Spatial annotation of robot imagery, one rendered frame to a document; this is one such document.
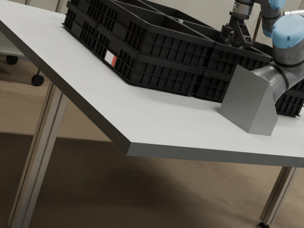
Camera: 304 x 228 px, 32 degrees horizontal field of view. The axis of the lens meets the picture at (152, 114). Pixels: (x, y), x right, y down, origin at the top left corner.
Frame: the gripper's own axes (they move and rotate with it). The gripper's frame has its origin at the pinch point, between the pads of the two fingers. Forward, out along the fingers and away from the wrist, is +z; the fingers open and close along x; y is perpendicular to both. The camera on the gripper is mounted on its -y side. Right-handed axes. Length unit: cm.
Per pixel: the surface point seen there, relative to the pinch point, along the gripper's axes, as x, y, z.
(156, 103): 44, -23, 10
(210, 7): -172, 267, 20
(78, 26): 47, 49, 4
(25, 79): 21, 199, 83
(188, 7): -147, 265, 24
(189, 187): -38, 51, 90
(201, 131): 38, -43, 10
